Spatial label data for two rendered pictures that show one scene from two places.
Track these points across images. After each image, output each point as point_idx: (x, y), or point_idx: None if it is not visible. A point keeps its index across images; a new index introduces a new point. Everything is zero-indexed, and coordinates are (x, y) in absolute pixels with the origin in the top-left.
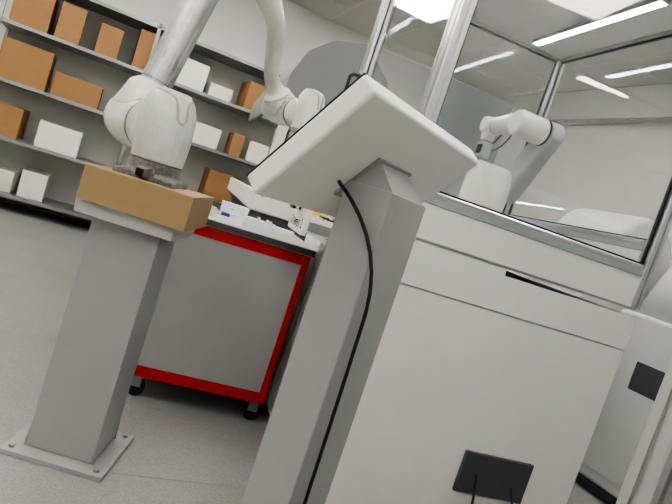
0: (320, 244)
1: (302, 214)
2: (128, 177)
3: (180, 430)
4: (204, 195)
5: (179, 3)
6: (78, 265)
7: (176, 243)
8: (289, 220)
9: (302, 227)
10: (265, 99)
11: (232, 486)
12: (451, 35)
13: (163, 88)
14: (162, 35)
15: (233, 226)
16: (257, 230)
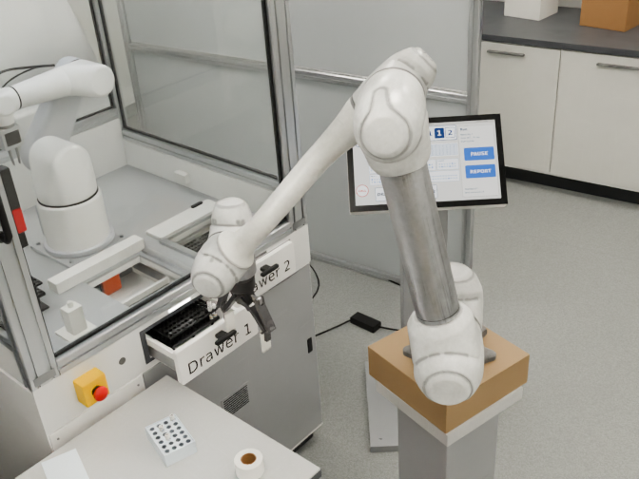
0: (146, 373)
1: (237, 326)
2: (495, 334)
3: None
4: (388, 341)
5: (435, 208)
6: (496, 438)
7: None
8: (183, 377)
9: (256, 325)
10: (251, 263)
11: (335, 478)
12: (292, 50)
13: (471, 270)
14: (447, 256)
15: (251, 427)
16: (193, 431)
